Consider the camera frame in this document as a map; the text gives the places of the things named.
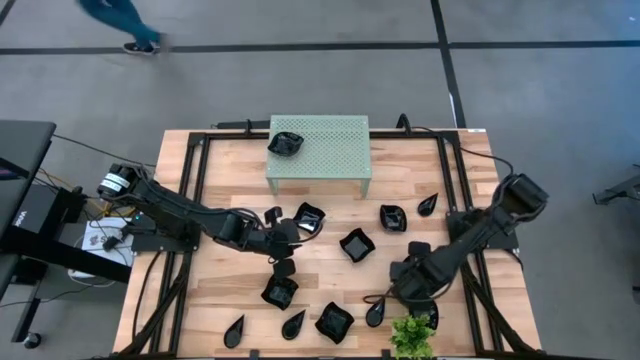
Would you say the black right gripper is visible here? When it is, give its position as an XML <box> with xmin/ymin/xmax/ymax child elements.
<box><xmin>389</xmin><ymin>241</ymin><xmax>444</xmax><ymax>306</ymax></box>

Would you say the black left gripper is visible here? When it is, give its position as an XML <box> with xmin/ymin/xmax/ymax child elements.
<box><xmin>262</xmin><ymin>205</ymin><xmax>303</xmax><ymax>279</ymax></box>

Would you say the black teardrop mini plate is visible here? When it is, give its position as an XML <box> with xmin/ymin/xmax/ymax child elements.
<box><xmin>222</xmin><ymin>314</ymin><xmax>246</xmax><ymax>350</ymax></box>
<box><xmin>417</xmin><ymin>192</ymin><xmax>440</xmax><ymax>218</ymax></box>
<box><xmin>280</xmin><ymin>309</ymin><xmax>307</xmax><ymax>342</ymax></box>
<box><xmin>364</xmin><ymin>297</ymin><xmax>387</xmax><ymax>329</ymax></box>

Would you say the green plant in white pot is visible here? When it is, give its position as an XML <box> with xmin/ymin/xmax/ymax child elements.
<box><xmin>388</xmin><ymin>313</ymin><xmax>437</xmax><ymax>360</ymax></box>

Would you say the green perforated metal shelf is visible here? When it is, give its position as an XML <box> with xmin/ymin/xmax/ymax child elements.
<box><xmin>265</xmin><ymin>114</ymin><xmax>373</xmax><ymax>200</ymax></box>

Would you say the black power strip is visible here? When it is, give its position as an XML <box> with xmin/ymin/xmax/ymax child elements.
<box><xmin>214</xmin><ymin>119</ymin><xmax>271</xmax><ymax>130</ymax></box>

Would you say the white cardboard box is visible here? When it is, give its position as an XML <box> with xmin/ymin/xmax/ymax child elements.
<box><xmin>74</xmin><ymin>217</ymin><xmax>135</xmax><ymax>266</ymax></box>

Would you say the grey metal stand leg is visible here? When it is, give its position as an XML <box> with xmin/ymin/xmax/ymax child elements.
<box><xmin>592</xmin><ymin>164</ymin><xmax>640</xmax><ymax>206</ymax></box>

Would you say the black computer case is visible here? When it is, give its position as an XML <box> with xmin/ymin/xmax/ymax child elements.
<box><xmin>10</xmin><ymin>182</ymin><xmax>86</xmax><ymax>236</ymax></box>

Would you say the black standing desk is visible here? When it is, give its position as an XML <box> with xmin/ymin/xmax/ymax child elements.
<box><xmin>0</xmin><ymin>119</ymin><xmax>134</xmax><ymax>349</ymax></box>

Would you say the person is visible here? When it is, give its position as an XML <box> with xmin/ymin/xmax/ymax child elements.
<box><xmin>77</xmin><ymin>0</ymin><xmax>164</xmax><ymax>56</ymax></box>

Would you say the black cable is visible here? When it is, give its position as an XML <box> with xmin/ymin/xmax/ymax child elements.
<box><xmin>51</xmin><ymin>133</ymin><xmax>158</xmax><ymax>168</ymax></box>
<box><xmin>397</xmin><ymin>113</ymin><xmax>516</xmax><ymax>179</ymax></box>

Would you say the black aluminium table frame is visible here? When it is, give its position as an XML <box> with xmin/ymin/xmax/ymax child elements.
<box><xmin>117</xmin><ymin>127</ymin><xmax>544</xmax><ymax>359</ymax></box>

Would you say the yellow cable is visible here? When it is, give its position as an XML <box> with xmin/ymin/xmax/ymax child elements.
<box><xmin>37</xmin><ymin>168</ymin><xmax>139</xmax><ymax>221</ymax></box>

